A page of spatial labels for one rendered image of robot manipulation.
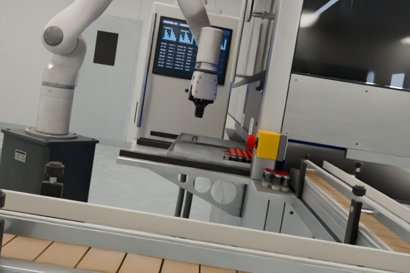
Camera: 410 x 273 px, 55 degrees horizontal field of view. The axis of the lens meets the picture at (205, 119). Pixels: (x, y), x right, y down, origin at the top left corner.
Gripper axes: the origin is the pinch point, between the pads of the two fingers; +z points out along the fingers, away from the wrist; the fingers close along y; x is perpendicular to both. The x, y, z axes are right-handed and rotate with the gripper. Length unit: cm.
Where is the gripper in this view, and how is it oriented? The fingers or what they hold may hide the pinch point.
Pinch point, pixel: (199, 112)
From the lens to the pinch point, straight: 150.3
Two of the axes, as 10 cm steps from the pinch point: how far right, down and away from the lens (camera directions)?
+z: -1.6, 9.9, 0.7
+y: 8.5, 1.0, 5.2
